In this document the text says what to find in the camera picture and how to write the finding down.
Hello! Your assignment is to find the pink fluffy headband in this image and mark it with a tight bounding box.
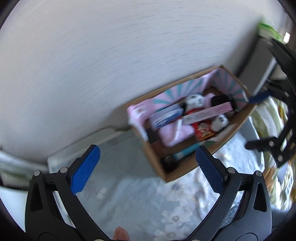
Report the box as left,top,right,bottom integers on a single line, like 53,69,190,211
202,93,215,109

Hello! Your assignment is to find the black round jar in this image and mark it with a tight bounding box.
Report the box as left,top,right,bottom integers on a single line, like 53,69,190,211
159,155,179,174

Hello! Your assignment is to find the long pink box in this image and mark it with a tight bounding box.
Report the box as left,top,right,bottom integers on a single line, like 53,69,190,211
182,102,233,125

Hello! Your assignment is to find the black fabric scrunchie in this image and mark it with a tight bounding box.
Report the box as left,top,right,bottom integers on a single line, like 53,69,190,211
211,93,237,111

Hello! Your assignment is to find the operator thumb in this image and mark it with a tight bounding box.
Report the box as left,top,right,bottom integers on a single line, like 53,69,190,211
112,226,130,240

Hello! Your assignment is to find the pink fluffy cloth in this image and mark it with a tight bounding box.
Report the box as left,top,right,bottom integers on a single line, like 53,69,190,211
159,119,195,148

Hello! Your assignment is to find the pink patterned cardboard box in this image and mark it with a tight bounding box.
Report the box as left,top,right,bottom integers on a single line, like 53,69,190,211
125,66,254,182

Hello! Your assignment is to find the blue cosmetic tube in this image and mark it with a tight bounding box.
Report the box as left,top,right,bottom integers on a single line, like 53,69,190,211
172,143,200,161

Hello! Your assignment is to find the red milk carton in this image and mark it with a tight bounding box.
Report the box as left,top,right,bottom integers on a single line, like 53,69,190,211
184,109,215,142

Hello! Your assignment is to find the white tissue pack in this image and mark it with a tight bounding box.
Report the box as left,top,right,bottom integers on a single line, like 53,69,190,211
149,104,183,130

